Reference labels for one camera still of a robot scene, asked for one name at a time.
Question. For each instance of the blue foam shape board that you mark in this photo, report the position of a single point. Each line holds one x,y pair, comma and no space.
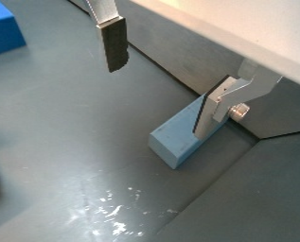
12,37

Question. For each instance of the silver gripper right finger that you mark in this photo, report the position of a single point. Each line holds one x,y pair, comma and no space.
226,100

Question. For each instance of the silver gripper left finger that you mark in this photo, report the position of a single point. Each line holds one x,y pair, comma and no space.
113,29

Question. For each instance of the light blue rectangular block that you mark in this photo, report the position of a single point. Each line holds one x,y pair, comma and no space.
172,140

